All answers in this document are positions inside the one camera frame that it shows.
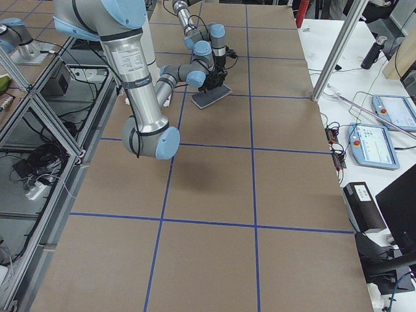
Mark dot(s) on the red cylinder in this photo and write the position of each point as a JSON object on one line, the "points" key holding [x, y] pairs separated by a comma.
{"points": [[302, 9]]}

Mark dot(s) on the black power box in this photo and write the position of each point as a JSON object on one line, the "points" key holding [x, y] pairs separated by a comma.
{"points": [[362, 209]]}

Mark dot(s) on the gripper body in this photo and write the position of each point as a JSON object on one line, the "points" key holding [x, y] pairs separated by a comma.
{"points": [[215, 78], [220, 62]]}

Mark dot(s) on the pink and grey towel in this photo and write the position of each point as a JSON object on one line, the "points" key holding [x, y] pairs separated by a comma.
{"points": [[205, 99]]}

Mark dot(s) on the teach pendant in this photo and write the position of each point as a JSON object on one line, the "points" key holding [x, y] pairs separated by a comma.
{"points": [[397, 110], [371, 146]]}

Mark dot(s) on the black monitor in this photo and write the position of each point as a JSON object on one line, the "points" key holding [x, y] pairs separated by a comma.
{"points": [[397, 205]]}

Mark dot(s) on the reacher grabber tool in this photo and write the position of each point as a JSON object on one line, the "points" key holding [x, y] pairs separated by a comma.
{"points": [[363, 109]]}

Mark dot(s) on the white power strip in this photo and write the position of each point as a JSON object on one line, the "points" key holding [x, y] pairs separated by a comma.
{"points": [[35, 191]]}

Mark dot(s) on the black water bottle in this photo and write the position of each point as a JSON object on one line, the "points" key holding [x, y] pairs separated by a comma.
{"points": [[373, 54]]}

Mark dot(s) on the far teach pendant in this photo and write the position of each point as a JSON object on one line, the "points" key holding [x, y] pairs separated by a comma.
{"points": [[397, 110]]}

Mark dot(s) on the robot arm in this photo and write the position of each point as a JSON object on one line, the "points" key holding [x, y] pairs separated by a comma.
{"points": [[119, 27], [201, 26]]}

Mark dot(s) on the aluminium frame post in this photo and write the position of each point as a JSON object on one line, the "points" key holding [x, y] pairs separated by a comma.
{"points": [[342, 39]]}

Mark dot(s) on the near teach pendant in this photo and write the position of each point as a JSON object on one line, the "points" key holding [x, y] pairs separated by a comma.
{"points": [[371, 146]]}

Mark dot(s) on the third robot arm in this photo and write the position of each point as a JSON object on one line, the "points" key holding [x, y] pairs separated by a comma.
{"points": [[17, 41]]}

